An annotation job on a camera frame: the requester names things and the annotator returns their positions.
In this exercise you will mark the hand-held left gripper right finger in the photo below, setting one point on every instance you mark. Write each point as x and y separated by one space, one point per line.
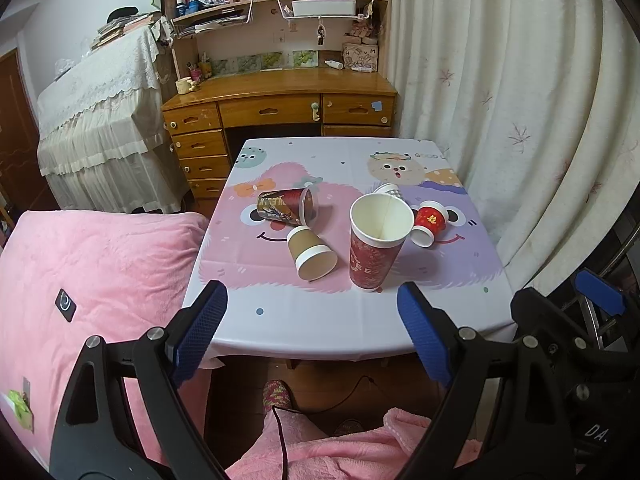
425 335

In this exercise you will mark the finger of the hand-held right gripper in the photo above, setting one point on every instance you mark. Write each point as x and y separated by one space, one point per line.
535 307
600 292

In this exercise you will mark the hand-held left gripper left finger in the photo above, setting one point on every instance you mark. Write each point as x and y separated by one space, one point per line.
200 332

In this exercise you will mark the brown paper cup white rim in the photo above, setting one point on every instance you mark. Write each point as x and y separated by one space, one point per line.
306 246

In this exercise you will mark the tall red paper cup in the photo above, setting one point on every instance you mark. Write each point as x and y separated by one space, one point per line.
371 266

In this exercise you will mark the small red paper cup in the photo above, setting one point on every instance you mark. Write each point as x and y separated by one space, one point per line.
430 218

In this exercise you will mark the checkered paper cup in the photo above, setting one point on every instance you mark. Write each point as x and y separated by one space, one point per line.
393 191

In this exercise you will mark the clear plastic cup lying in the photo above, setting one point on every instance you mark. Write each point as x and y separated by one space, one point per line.
280 205

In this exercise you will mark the knitted slipper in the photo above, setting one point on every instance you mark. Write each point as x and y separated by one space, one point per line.
278 395
348 427

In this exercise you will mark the pink fleece blanket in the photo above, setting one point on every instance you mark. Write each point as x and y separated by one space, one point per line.
100 260

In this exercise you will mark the black square tag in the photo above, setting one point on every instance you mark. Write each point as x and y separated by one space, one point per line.
65 305

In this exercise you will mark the person's pink fleece pants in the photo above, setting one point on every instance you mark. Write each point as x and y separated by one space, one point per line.
340 455

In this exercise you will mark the green and white label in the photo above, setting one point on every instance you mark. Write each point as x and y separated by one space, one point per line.
20 405

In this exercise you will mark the cartoon printed tablecloth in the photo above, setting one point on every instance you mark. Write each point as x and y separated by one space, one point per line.
325 167

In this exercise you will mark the white floral curtain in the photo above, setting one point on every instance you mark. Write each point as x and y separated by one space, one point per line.
500 85

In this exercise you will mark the lace cloth covered piano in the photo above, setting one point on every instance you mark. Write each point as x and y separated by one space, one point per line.
100 125

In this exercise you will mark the cream mug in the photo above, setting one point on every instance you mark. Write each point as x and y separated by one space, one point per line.
184 85

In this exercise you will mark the pink pen holder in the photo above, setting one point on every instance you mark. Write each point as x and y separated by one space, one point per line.
195 76

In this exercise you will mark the wooden desk with drawers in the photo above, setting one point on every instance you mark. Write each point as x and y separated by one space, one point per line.
280 85

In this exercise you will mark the brown wooden door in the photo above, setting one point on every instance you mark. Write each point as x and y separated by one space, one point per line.
17 125

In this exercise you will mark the wooden bookshelf hutch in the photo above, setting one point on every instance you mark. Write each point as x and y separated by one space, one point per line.
235 55

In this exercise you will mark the white tube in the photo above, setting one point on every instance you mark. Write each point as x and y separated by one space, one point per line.
333 64

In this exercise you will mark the cardboard box with drawings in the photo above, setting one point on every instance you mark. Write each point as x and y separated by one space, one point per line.
360 56

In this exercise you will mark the stack of books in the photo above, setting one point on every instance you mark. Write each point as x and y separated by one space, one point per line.
122 27

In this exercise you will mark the hanging keys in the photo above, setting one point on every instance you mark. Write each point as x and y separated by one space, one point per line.
321 35

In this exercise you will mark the chrome metal frame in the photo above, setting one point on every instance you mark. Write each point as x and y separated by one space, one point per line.
607 255

